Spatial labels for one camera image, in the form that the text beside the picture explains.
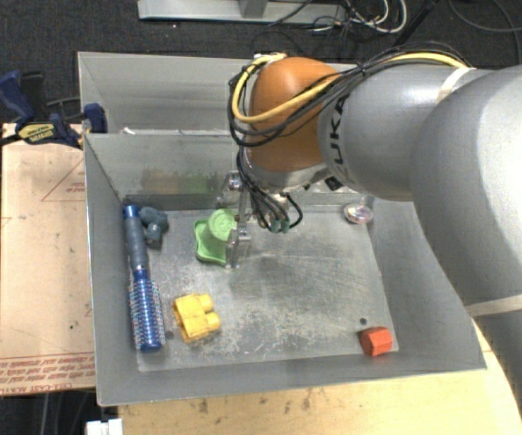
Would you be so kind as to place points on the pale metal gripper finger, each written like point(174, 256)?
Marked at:
point(231, 252)
point(244, 242)

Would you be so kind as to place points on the light green toy cup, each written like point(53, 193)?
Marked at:
point(211, 238)

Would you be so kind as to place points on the grey metal bin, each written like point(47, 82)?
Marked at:
point(297, 288)

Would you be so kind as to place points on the yellow toy building block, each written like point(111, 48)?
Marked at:
point(195, 316)

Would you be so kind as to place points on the grey-blue toy animal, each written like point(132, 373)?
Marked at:
point(153, 225)

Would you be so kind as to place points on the blue round hairbrush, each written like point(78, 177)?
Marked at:
point(145, 306)

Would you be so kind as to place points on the clear glass thing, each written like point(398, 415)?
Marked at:
point(358, 212)

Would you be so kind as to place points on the red-orange small block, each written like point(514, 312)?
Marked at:
point(375, 341)

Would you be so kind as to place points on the brown cardboard board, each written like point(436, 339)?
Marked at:
point(43, 252)

